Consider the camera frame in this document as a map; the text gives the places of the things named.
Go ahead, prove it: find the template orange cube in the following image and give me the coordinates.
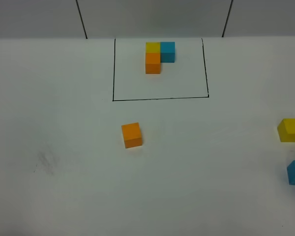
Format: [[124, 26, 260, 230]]
[[145, 53, 161, 74]]

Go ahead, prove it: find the template yellow cube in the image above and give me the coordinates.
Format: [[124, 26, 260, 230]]
[[146, 42, 161, 53]]

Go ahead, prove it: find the template blue cube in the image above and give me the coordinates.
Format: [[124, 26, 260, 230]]
[[160, 42, 176, 63]]

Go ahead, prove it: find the loose orange cube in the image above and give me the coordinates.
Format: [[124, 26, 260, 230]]
[[121, 122, 143, 148]]

